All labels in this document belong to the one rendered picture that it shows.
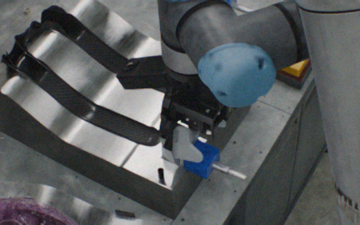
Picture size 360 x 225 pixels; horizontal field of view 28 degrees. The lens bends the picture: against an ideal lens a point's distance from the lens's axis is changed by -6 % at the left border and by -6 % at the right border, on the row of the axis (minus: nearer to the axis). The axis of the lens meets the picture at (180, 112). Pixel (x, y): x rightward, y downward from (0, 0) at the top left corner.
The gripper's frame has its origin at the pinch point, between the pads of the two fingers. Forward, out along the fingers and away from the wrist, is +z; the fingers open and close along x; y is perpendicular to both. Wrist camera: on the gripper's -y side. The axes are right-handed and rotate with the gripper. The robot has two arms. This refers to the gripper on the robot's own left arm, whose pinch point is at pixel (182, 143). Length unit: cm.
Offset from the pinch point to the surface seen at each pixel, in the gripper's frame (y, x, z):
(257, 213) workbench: 3, 25, 54
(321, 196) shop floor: 8, 60, 91
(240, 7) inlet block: -5.1, 28.8, -2.1
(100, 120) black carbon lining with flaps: -15.4, -0.3, 3.4
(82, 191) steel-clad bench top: -14.1, -9.6, 11.2
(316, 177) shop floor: 4, 66, 91
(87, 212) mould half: -7.8, -15.6, 4.4
